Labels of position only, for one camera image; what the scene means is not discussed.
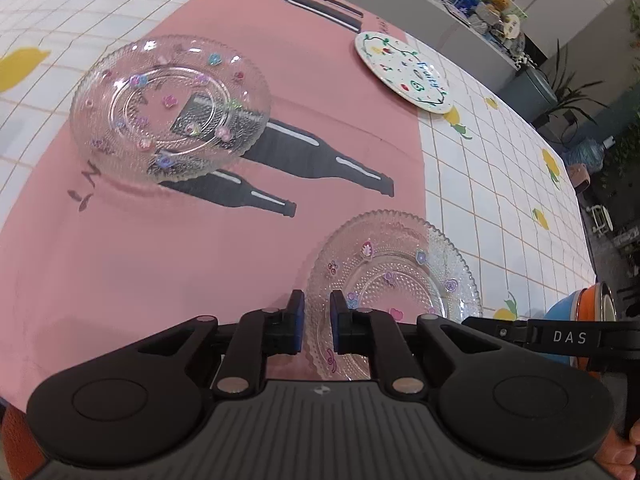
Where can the person's right hand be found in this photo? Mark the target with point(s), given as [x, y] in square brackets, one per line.
[625, 455]

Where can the white round hand fan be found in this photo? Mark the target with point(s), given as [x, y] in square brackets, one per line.
[511, 25]

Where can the lemon print checked tablecloth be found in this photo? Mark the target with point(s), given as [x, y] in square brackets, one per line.
[500, 170]

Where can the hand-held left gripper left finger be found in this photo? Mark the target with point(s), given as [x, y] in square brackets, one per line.
[297, 317]

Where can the pink floor heater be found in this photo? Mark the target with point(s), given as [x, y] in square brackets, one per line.
[579, 176]

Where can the painted white plate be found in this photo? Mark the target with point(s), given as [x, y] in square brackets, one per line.
[400, 67]

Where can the potted long-leaf plant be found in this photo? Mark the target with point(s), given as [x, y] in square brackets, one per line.
[570, 95]

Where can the brown leather cushion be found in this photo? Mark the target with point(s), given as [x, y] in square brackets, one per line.
[17, 445]

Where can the grey trash can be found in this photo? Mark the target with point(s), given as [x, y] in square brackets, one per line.
[540, 90]

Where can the orange steel bowl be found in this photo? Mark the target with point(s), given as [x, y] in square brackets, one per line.
[592, 302]

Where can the small flowered glass plate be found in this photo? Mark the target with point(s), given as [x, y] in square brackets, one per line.
[165, 105]

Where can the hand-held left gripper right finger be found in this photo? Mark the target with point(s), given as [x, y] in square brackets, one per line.
[336, 322]

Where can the large flowered glass plate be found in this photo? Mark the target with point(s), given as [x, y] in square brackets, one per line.
[400, 270]

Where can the pink bottle print mat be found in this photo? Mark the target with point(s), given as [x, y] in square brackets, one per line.
[150, 260]

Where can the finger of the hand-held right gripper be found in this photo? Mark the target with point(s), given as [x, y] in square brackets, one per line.
[500, 331]

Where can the blue steel bowl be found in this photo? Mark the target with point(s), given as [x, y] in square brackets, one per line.
[562, 307]

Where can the blue water jug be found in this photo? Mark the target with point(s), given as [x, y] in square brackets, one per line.
[590, 155]

